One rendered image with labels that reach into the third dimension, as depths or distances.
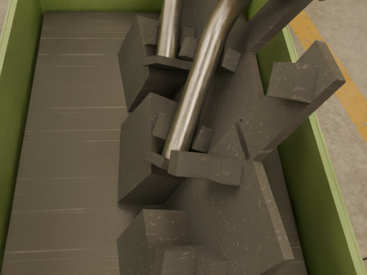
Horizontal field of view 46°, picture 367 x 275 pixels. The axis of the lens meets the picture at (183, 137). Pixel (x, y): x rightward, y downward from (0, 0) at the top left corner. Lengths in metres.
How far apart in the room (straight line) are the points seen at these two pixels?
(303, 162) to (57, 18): 0.51
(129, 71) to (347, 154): 1.27
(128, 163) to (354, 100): 1.54
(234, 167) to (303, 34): 1.85
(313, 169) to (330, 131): 1.31
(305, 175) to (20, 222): 0.38
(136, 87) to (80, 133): 0.11
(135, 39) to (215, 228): 0.35
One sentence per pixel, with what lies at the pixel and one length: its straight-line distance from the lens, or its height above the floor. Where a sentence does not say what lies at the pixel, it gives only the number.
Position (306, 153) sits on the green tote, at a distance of 0.58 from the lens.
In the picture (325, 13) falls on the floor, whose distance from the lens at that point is 2.41.
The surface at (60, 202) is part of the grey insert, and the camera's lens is 0.61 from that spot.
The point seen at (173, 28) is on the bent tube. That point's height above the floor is 0.98.
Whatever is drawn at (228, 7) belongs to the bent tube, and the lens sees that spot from 0.52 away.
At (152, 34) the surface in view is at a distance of 0.64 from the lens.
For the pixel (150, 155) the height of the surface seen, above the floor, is 0.94.
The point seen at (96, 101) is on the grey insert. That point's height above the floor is 0.85.
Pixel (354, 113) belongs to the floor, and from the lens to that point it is 1.97.
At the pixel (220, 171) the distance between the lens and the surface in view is 0.42.
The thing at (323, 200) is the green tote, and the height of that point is 0.93.
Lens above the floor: 1.38
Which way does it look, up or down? 55 degrees down
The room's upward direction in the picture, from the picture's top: 7 degrees clockwise
